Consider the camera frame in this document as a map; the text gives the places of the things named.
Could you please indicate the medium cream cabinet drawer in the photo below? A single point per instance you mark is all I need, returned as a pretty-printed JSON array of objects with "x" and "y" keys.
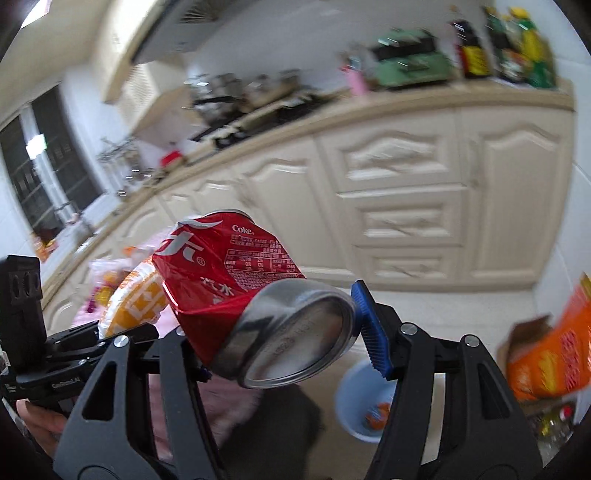
[{"x": 401, "y": 219}]

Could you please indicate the small cream cabinet drawer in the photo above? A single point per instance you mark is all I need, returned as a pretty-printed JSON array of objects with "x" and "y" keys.
[{"x": 406, "y": 265}]

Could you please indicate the green yellow packets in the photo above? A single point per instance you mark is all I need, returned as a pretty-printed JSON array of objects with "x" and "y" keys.
[{"x": 521, "y": 46}]

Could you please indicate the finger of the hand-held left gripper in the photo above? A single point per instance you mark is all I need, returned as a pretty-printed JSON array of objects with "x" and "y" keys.
[
  {"x": 74, "y": 336},
  {"x": 138, "y": 339}
]

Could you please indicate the cream wall cabinet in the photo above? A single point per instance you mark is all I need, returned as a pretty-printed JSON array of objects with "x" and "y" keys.
[{"x": 138, "y": 87}]

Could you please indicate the dark sauce bottle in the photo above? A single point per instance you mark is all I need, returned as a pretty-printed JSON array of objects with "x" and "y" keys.
[{"x": 471, "y": 50}]

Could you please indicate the pink bottle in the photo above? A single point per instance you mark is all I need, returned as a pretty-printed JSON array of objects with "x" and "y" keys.
[{"x": 356, "y": 82}]

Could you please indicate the orange snack wrapper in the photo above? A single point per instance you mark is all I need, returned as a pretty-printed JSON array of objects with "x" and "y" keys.
[{"x": 376, "y": 415}]

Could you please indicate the yellow white snack packet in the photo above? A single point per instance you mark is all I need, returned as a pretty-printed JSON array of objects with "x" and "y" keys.
[{"x": 134, "y": 300}]

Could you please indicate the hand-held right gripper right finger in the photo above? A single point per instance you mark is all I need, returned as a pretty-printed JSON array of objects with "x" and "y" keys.
[{"x": 371, "y": 332}]

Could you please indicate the orange plastic bag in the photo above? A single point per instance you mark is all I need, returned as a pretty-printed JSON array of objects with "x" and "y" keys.
[{"x": 554, "y": 360}]

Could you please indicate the steel cooking pot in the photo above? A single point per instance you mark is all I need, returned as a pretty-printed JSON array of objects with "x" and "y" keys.
[
  {"x": 272, "y": 90},
  {"x": 217, "y": 97}
]

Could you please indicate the large cream cabinet drawer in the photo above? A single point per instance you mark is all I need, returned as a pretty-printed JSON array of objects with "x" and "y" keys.
[{"x": 392, "y": 159}]

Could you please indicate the person's left hand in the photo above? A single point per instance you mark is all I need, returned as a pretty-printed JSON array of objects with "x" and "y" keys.
[{"x": 44, "y": 424}]

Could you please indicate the light blue plastic bin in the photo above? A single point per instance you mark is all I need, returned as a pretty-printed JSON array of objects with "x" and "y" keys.
[{"x": 351, "y": 401}]

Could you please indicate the cream kitchen cabinet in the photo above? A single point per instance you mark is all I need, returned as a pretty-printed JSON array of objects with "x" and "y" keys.
[{"x": 415, "y": 110}]

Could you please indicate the dark framed window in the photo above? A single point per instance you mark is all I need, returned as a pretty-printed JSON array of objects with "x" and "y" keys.
[{"x": 55, "y": 157}]

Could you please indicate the crushed red soda can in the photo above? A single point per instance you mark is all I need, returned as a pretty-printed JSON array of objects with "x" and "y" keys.
[{"x": 231, "y": 277}]

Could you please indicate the cream cabinet door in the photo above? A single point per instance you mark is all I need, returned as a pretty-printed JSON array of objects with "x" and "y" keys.
[
  {"x": 286, "y": 212},
  {"x": 517, "y": 198}
]

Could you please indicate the white range hood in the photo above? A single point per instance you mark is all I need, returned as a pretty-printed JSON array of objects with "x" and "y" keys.
[{"x": 184, "y": 27}]

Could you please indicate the metal dish rack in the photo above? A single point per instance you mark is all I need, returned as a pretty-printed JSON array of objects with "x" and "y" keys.
[{"x": 127, "y": 159}]

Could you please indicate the clear plastic snack bag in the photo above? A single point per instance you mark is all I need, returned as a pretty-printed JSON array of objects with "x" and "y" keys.
[{"x": 104, "y": 281}]

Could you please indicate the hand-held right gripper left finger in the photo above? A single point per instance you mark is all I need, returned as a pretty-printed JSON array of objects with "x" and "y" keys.
[{"x": 184, "y": 364}]

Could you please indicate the small red container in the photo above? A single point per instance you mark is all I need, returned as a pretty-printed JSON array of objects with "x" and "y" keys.
[{"x": 171, "y": 158}]

